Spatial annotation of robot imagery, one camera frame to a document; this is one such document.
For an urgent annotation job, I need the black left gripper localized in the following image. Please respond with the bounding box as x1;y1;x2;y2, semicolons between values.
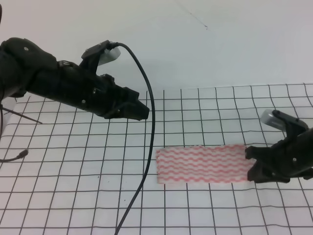
83;76;150;120

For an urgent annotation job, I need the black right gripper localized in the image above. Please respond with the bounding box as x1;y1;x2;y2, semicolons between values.
245;129;313;183

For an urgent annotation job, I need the pink wavy striped towel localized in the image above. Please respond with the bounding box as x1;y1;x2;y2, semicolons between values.
156;144;255;184

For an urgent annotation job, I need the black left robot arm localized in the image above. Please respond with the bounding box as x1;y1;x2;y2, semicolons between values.
0;38;149;120

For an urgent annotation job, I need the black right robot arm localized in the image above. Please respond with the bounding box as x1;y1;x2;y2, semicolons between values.
245;129;313;184

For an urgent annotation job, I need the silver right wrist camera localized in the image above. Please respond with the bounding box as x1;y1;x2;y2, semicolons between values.
260;109;286;131

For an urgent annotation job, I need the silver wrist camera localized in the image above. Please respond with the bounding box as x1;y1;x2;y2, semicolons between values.
98;47;121;66
260;109;286;131

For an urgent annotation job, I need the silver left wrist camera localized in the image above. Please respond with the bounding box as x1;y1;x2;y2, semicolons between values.
98;47;121;66

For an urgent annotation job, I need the black camera cable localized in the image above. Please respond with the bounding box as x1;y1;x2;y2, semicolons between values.
107;42;156;235

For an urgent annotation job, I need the loose black cable plug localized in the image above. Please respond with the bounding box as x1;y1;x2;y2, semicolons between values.
0;149;28;163

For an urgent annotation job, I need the black cable tie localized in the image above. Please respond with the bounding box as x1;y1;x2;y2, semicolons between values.
0;104;42;124

